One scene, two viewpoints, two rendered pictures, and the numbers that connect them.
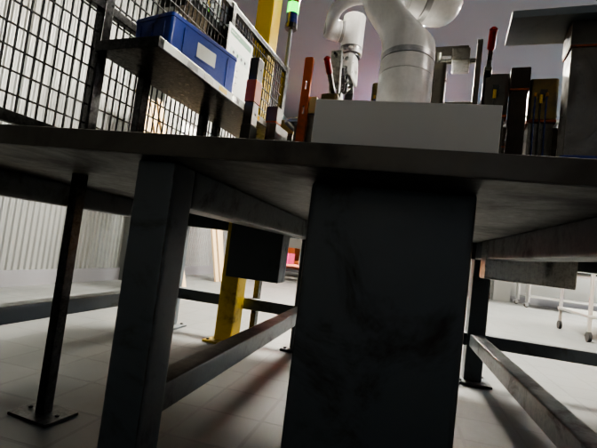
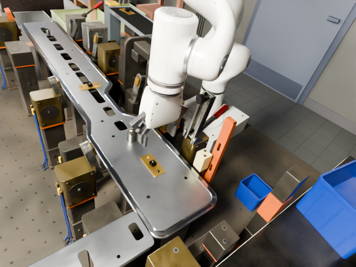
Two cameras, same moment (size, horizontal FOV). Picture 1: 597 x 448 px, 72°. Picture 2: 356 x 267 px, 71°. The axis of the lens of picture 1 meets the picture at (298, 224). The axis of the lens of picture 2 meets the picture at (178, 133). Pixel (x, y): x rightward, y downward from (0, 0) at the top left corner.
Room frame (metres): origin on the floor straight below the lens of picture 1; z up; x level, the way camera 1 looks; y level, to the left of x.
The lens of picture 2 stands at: (1.96, 0.13, 1.57)
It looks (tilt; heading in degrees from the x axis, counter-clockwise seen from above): 41 degrees down; 204
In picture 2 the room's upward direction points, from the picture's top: 13 degrees clockwise
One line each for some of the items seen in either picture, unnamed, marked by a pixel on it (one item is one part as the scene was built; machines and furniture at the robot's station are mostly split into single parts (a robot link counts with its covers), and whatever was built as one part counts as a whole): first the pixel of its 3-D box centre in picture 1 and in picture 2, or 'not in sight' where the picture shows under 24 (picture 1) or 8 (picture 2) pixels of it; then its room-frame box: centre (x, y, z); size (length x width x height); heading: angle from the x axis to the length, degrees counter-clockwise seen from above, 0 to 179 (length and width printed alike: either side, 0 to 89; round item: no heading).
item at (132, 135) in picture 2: not in sight; (132, 135); (1.49, -0.24, 1.02); 0.03 x 0.03 x 0.07
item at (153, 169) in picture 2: not in sight; (152, 163); (1.53, -0.12, 1.01); 0.08 x 0.04 x 0.01; 69
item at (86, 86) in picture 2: not in sight; (89, 85); (1.37, -0.55, 1.01); 0.08 x 0.04 x 0.01; 159
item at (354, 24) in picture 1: (352, 32); (174, 46); (1.53, -0.11, 1.37); 0.09 x 0.08 x 0.13; 100
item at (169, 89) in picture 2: (350, 52); (167, 80); (1.53, -0.12, 1.29); 0.09 x 0.08 x 0.03; 159
